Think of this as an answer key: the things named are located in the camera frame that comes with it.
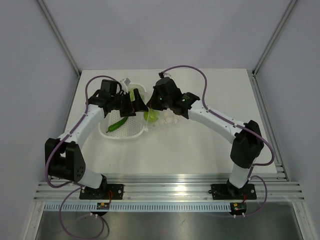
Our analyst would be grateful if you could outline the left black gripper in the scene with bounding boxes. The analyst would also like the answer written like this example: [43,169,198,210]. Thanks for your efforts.
[111,88,149,118]

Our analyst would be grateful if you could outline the green cabbage toy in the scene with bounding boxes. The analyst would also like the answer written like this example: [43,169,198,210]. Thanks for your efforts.
[127,86,146,102]

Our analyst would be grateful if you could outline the light green apple toy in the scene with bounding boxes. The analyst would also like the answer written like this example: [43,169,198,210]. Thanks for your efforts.
[143,109,160,123]

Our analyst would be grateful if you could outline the clear dotted zip bag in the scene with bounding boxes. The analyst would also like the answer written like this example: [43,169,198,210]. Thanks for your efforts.
[127,83,181,132]

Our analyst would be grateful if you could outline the green chili pepper toy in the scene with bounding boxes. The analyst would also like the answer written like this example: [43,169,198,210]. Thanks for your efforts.
[106,116,128,133]

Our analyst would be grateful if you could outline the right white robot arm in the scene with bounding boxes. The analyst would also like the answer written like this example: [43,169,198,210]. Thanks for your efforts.
[147,77,264,199]

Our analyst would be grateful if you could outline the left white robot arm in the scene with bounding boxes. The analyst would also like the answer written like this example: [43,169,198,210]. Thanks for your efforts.
[44,75,148,199]

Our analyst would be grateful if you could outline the white perforated plastic basket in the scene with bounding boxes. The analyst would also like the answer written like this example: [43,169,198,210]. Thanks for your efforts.
[99,82,147,141]

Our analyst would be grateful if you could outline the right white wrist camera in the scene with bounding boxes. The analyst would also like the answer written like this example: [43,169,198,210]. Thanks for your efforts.
[158,71,172,79]

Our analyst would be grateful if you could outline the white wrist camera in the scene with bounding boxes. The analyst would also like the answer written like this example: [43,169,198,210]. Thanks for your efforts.
[120,77,131,86]
[158,71,172,79]

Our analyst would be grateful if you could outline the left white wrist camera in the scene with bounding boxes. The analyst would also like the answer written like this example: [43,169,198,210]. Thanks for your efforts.
[120,77,131,86]

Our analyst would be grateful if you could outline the aluminium mounting rail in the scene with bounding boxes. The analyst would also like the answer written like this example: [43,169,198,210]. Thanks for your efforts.
[33,177,305,202]

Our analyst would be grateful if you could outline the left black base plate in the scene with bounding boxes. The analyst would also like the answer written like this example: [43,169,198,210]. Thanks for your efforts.
[79,184,125,200]

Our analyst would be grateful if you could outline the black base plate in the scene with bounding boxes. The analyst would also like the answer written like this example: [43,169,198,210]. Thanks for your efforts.
[79,184,125,200]
[208,183,257,200]

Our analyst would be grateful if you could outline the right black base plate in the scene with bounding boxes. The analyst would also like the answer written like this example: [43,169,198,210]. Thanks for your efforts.
[208,183,257,200]

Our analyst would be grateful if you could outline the left aluminium frame post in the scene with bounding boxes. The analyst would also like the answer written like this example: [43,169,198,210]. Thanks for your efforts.
[35,0,82,78]

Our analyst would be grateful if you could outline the aluminium frame post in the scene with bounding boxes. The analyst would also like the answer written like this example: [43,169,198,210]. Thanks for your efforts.
[35,0,82,78]
[252,0,300,77]

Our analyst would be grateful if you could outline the white slotted cable duct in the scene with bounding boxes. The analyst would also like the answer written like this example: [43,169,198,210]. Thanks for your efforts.
[44,201,231,213]

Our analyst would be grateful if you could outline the right aluminium frame post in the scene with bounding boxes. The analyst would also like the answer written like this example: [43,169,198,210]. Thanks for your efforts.
[252,0,300,77]

